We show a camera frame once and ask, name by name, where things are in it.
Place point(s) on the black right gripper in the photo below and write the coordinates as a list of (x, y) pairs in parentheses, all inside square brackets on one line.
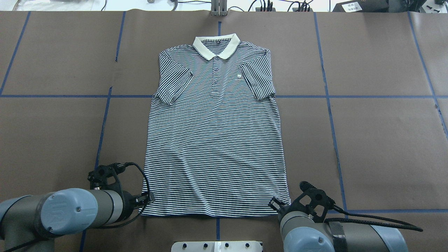
[(275, 204)]

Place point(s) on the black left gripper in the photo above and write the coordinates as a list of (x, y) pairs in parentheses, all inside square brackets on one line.
[(131, 204)]

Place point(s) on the navy white striped polo shirt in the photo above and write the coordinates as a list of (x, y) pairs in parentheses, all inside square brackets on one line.
[(214, 143)]

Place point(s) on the right grey silver robot arm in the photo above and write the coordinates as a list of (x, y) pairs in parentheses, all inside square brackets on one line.
[(302, 234)]

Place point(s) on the left grey silver robot arm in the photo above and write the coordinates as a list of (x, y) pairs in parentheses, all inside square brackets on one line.
[(32, 223)]

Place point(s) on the blue tape line right lengthwise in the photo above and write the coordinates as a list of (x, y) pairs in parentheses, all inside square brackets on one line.
[(330, 114)]

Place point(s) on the blue tape line lengthwise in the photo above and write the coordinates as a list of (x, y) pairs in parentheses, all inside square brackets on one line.
[(330, 114), (122, 22)]

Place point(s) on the blue tape line far crosswise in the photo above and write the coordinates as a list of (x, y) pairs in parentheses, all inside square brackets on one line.
[(277, 96)]

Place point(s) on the blue tape line left lengthwise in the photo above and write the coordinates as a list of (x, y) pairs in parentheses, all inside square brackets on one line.
[(122, 22)]

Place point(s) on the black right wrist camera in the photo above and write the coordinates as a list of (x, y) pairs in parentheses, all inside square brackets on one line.
[(317, 197)]

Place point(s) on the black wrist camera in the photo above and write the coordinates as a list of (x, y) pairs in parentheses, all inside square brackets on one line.
[(317, 197), (105, 177)]

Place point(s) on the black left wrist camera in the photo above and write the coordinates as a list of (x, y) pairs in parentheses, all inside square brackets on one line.
[(105, 177)]

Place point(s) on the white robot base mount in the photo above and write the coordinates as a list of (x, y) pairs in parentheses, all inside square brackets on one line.
[(218, 246)]

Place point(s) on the aluminium frame post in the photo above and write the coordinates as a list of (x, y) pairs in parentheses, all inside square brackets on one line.
[(219, 8)]

